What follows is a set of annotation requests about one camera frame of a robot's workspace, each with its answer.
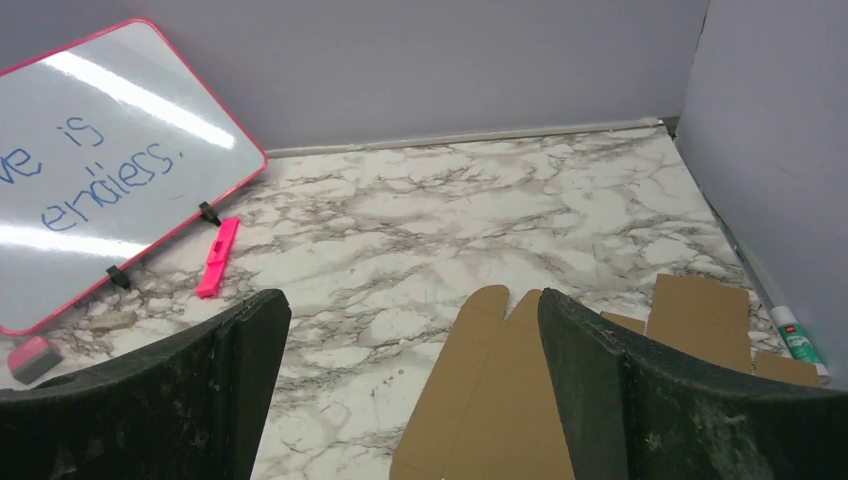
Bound pink marker pen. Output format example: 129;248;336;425
195;217;240;299

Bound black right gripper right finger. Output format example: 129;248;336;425
537;288;847;479

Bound green white glue stick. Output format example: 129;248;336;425
769;306;831;385

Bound black whiteboard clip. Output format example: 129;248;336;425
106;265;131;290
198;202;222;227

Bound black whiteboard clip left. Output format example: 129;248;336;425
106;265;131;290

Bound pink grey whiteboard eraser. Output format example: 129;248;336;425
7;336;63;385

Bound black whiteboard clip right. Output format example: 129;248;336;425
198;202;222;227

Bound pink-framed whiteboard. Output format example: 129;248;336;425
1;18;268;336

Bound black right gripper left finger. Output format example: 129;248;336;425
1;289;292;479

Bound brown cardboard box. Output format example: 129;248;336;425
390;274;820;479

